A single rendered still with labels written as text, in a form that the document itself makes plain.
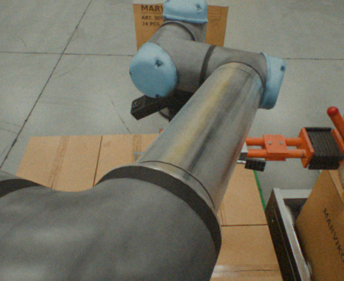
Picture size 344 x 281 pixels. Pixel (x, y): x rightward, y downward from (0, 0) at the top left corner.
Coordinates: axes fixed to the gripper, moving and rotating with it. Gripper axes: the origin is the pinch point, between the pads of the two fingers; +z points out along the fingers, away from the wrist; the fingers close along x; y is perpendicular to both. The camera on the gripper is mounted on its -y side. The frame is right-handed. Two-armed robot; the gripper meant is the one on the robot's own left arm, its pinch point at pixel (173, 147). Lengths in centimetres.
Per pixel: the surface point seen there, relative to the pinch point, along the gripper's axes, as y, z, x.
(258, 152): 20.1, -0.6, -1.8
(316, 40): 154, 126, 292
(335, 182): 53, 29, 13
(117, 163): -31, 70, 54
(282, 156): 26.0, 0.2, -2.2
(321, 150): 34.6, -1.4, -1.6
